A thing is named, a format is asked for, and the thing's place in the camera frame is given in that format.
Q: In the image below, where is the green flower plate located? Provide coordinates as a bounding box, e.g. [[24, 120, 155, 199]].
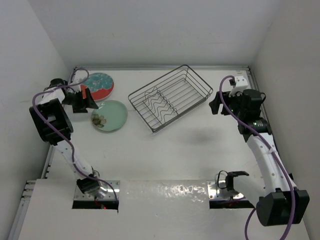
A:
[[91, 100, 128, 132]]

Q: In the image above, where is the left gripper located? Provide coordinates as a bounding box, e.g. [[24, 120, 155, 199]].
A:
[[61, 88, 98, 114]]

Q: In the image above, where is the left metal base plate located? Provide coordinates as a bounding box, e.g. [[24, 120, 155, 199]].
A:
[[73, 180, 121, 201]]

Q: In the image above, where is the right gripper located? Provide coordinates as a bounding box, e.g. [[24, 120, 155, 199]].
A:
[[209, 88, 245, 120]]

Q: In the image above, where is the grey wire dish rack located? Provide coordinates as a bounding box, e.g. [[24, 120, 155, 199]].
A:
[[128, 64, 213, 134]]

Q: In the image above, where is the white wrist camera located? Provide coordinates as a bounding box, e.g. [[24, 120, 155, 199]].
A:
[[69, 77, 88, 87], [229, 76, 249, 97]]

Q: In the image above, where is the red and teal plate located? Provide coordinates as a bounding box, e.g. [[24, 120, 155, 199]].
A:
[[80, 72, 115, 102]]

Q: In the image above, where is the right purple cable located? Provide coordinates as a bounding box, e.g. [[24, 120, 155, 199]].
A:
[[219, 75, 301, 240]]

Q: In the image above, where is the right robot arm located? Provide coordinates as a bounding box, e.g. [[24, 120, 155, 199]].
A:
[[209, 89, 310, 227]]

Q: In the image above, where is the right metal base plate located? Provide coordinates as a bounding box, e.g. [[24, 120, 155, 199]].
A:
[[207, 180, 246, 201]]

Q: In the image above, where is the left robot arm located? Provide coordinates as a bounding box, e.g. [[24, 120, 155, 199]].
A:
[[29, 78, 101, 195]]

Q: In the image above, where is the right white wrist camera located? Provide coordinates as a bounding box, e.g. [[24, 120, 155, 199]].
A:
[[229, 76, 249, 97]]

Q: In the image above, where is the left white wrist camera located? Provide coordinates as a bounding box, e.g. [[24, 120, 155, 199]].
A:
[[69, 77, 88, 87]]

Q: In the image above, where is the metal base plate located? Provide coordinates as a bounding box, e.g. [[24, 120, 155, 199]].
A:
[[207, 180, 246, 201], [73, 180, 121, 201]]

